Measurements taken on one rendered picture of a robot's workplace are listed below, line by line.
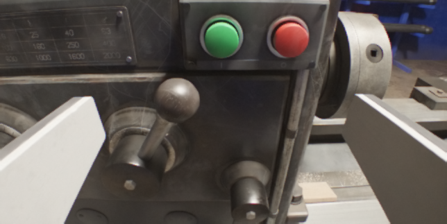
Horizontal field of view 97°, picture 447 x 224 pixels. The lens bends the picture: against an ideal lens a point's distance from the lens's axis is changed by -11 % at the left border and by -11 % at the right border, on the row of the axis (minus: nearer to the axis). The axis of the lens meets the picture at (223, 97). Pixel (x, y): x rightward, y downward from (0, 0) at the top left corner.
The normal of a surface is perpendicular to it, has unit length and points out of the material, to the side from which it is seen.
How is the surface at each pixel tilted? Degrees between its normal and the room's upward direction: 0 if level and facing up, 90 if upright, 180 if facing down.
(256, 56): 90
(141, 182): 90
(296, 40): 90
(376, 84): 85
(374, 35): 39
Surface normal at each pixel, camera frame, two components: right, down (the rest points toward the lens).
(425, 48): 0.02, 0.51
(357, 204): 0.01, -0.40
